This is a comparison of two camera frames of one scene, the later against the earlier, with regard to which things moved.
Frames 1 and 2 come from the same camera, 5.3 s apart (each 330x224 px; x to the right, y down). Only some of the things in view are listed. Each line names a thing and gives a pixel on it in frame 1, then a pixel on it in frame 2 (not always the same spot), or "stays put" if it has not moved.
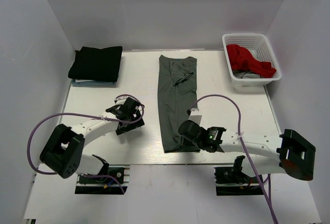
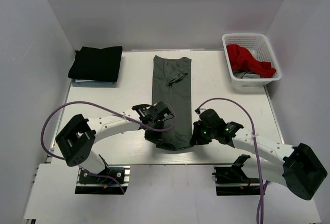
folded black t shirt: (94, 64) stays put
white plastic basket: (259, 45) stays put
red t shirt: (241, 59) stays put
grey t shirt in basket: (244, 74) stays put
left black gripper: (132, 127) to (153, 138)
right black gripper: (187, 143) to (197, 139)
